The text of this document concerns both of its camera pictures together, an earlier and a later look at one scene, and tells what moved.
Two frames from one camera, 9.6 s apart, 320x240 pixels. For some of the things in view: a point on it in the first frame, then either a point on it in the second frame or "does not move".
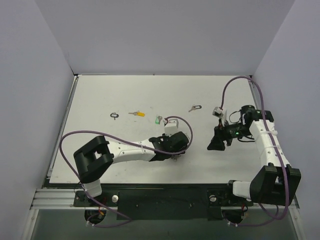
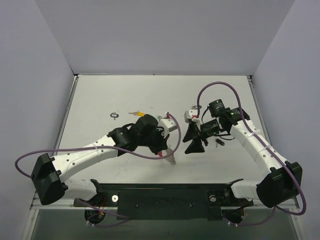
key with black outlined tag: [114, 115] does not move
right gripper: [220, 135] → [199, 133]
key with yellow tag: [138, 113] does not move
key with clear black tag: [194, 107] does not move
